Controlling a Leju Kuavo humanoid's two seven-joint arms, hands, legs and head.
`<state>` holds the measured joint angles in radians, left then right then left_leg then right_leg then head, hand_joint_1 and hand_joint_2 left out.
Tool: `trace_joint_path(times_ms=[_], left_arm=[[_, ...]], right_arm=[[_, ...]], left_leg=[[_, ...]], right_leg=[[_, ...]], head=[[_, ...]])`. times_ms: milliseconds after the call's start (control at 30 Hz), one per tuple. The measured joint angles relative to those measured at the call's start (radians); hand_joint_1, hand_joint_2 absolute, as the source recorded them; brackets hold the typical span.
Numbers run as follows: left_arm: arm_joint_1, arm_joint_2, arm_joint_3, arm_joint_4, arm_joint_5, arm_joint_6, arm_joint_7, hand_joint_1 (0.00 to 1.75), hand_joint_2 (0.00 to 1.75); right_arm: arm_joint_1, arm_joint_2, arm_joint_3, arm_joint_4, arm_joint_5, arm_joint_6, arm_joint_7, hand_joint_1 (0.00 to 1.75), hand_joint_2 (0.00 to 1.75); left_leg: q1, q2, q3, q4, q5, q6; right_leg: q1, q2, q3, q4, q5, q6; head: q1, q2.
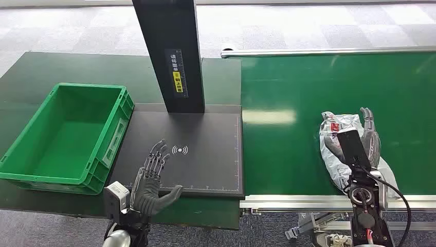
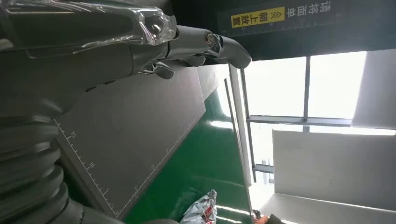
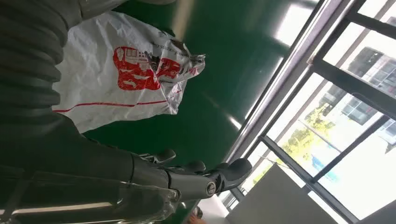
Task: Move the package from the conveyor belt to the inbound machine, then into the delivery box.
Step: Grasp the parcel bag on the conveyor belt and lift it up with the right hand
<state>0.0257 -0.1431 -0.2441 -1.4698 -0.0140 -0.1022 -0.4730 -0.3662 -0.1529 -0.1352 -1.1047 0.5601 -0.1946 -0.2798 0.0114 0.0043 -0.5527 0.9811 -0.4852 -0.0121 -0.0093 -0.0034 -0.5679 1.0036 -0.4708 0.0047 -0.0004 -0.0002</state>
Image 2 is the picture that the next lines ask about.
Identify yellow label on column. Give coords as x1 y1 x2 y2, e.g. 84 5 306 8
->
230 6 286 29

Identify grey package with red print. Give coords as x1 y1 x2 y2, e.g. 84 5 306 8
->
179 189 218 224

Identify black scanner column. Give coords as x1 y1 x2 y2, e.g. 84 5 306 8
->
171 0 396 61

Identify silver conveyor side rail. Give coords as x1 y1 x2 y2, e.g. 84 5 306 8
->
224 63 254 214

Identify black scanner base plate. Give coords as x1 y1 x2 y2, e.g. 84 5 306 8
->
54 64 219 220

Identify green conveyor belt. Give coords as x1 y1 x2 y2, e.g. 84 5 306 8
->
123 90 253 224

